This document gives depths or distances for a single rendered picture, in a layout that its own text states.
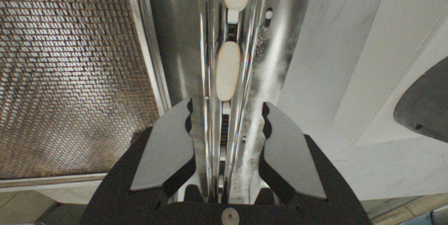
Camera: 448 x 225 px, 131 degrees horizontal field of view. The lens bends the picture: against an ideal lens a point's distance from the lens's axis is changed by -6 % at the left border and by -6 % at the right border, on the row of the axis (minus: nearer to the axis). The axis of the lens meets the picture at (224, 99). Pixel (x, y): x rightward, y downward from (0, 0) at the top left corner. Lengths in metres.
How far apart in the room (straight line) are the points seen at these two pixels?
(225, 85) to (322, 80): 0.19
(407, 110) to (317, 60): 0.14
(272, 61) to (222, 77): 0.08
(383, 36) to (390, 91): 0.08
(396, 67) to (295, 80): 0.13
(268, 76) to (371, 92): 0.18
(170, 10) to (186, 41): 0.05
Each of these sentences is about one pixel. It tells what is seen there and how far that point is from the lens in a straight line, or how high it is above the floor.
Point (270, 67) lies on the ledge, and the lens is 0.19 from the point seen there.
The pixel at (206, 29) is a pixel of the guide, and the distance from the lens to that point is 0.18.
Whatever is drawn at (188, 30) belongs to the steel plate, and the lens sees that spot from 0.23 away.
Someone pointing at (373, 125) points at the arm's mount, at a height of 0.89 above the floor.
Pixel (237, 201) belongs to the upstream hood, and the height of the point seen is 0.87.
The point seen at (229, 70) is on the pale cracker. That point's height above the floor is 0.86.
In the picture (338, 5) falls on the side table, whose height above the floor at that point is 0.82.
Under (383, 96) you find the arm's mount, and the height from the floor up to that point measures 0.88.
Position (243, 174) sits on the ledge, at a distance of 0.39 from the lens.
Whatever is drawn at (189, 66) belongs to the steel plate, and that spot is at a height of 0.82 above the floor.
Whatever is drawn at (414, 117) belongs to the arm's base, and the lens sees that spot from 0.31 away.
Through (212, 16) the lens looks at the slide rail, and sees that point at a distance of 0.19.
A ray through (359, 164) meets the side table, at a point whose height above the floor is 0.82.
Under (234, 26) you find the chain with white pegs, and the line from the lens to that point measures 0.20.
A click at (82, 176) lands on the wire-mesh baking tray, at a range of 0.42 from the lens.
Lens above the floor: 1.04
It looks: 60 degrees down
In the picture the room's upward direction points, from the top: 177 degrees counter-clockwise
